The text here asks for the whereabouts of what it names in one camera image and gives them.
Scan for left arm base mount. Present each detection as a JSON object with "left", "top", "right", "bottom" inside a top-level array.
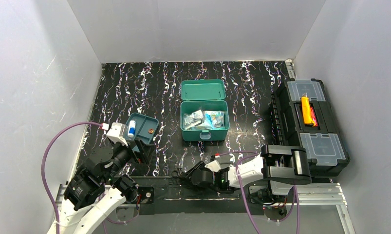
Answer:
[{"left": 124, "top": 186, "right": 155, "bottom": 204}]

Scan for clear bag of packets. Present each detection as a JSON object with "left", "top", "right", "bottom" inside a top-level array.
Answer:
[{"left": 183, "top": 109, "right": 204, "bottom": 130}]

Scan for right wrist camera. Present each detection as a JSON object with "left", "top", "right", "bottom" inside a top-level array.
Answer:
[{"left": 205, "top": 160, "right": 230, "bottom": 173}]

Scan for teal insert tray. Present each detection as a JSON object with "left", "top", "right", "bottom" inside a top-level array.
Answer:
[{"left": 125, "top": 113, "right": 159, "bottom": 143}]

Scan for orange tool in toolbox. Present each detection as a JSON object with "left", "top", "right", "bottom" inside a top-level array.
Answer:
[{"left": 301, "top": 96, "right": 315, "bottom": 127}]

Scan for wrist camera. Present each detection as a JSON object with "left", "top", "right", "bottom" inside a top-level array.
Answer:
[
  {"left": 107, "top": 122, "right": 128, "bottom": 146},
  {"left": 205, "top": 160, "right": 230, "bottom": 173}
]

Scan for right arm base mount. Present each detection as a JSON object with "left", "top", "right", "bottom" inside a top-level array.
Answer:
[{"left": 245, "top": 184, "right": 299, "bottom": 208}]

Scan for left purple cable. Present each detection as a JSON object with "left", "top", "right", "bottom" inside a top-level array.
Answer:
[{"left": 41, "top": 121, "right": 131, "bottom": 234}]

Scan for purple cable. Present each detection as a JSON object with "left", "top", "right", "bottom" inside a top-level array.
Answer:
[
  {"left": 41, "top": 121, "right": 131, "bottom": 234},
  {"left": 219, "top": 151, "right": 301, "bottom": 234}
]

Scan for teal medicine box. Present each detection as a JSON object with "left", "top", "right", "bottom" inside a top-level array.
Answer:
[{"left": 180, "top": 79, "right": 230, "bottom": 141}]

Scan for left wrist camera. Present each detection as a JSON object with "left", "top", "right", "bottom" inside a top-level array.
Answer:
[{"left": 107, "top": 122, "right": 128, "bottom": 146}]

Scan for blue white pouch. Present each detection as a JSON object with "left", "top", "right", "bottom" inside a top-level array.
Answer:
[{"left": 204, "top": 111, "right": 225, "bottom": 130}]

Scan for small scissors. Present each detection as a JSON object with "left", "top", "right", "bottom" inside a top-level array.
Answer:
[{"left": 171, "top": 156, "right": 185, "bottom": 178}]

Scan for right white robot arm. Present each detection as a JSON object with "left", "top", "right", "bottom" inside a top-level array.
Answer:
[{"left": 173, "top": 145, "right": 312, "bottom": 196}]

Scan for black tool box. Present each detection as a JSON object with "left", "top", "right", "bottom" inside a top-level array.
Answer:
[{"left": 270, "top": 79, "right": 350, "bottom": 178}]

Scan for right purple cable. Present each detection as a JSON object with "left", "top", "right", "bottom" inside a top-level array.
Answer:
[{"left": 219, "top": 151, "right": 301, "bottom": 234}]

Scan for white ointment tube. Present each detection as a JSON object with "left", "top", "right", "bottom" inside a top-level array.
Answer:
[{"left": 127, "top": 120, "right": 136, "bottom": 138}]

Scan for aluminium frame rail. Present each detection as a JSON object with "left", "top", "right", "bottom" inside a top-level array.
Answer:
[{"left": 53, "top": 183, "right": 355, "bottom": 234}]

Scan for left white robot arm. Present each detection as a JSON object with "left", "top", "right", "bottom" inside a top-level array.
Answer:
[{"left": 48, "top": 139, "right": 155, "bottom": 234}]

